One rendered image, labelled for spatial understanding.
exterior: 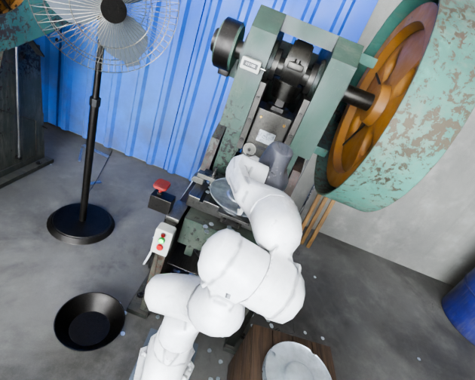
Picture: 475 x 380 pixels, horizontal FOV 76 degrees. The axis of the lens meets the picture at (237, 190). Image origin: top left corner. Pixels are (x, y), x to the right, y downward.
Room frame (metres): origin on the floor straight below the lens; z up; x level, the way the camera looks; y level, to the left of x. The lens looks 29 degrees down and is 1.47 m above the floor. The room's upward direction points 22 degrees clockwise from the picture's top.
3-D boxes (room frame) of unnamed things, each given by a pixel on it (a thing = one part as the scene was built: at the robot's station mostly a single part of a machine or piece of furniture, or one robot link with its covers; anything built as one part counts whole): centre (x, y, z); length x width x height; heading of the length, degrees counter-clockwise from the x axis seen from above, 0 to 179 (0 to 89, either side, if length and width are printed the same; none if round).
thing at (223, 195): (1.18, -0.03, 0.78); 0.29 x 0.29 x 0.01
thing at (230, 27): (1.32, 0.22, 1.31); 0.22 x 0.12 x 0.22; 0
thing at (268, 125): (1.26, -0.03, 1.04); 0.17 x 0.15 x 0.30; 0
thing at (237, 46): (1.31, -0.02, 1.33); 0.67 x 0.18 x 0.18; 90
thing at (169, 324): (0.59, -0.03, 0.71); 0.18 x 0.11 x 0.25; 111
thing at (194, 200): (1.31, -0.03, 0.68); 0.45 x 0.30 x 0.06; 90
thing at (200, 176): (1.31, 0.14, 0.76); 0.17 x 0.06 x 0.10; 90
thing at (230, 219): (1.13, -0.03, 0.72); 0.25 x 0.14 x 0.14; 0
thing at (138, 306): (1.44, 0.24, 0.45); 0.92 x 0.12 x 0.90; 0
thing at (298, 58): (1.31, -0.03, 1.27); 0.21 x 0.12 x 0.34; 0
